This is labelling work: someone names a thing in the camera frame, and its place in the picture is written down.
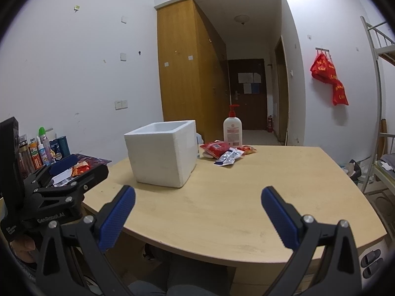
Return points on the wooden board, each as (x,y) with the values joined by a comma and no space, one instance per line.
(384,135)

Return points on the small white bottle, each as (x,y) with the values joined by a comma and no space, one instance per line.
(43,154)

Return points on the person's left hand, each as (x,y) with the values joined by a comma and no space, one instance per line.
(24,249)

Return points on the dark brown door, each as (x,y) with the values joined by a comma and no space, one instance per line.
(248,108)

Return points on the ceiling lamp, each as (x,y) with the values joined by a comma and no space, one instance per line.
(241,19)

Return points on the person's grey trouser legs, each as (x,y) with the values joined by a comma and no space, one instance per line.
(191,277)

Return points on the white card packet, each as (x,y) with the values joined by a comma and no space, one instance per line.
(198,145)

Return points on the person's left forearm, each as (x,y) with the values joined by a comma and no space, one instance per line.
(27,273)

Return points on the white wall plate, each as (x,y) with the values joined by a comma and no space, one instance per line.
(125,19)
(123,56)

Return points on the grey bed mattress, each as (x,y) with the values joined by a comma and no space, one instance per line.
(387,165)

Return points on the brown lidded bottle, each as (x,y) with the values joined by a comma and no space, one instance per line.
(26,157)

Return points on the black slipper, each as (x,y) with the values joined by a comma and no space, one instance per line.
(372,257)
(368,271)

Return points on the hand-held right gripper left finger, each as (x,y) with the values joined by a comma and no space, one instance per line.
(115,219)

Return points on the white foam box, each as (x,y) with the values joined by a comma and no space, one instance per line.
(157,157)

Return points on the white lotion pump bottle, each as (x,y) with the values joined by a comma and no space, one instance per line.
(233,129)

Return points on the double white wall switch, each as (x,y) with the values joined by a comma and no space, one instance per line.
(121,104)

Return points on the blue box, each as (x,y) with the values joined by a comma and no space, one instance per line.
(55,149)

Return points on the metal wall hook rack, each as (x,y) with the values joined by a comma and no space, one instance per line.
(323,51)

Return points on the dark teal cup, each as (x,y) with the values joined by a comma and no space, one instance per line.
(64,146)

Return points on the green capped spray can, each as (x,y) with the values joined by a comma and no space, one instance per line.
(44,134)

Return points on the metal bunk bed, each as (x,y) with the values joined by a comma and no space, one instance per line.
(375,67)

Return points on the orange bottle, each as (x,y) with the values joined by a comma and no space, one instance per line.
(35,157)

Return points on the wooden wardrobe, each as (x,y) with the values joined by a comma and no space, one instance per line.
(185,67)

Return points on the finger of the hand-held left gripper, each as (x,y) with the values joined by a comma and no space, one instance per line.
(89,177)
(63,165)

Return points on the red fire extinguisher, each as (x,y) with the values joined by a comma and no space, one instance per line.
(270,123)

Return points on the white paper notices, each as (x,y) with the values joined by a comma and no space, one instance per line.
(249,77)

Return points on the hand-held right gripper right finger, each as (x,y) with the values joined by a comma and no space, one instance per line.
(280,219)

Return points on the red and yellow snack packet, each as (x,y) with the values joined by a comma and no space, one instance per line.
(80,169)

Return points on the blue and white packet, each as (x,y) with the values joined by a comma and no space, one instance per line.
(229,157)

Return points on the blue paper notice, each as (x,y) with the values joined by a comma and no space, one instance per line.
(251,88)

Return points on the wooden side door frame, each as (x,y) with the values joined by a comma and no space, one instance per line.
(281,98)

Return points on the small orange-red packet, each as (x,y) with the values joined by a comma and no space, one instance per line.
(249,149)

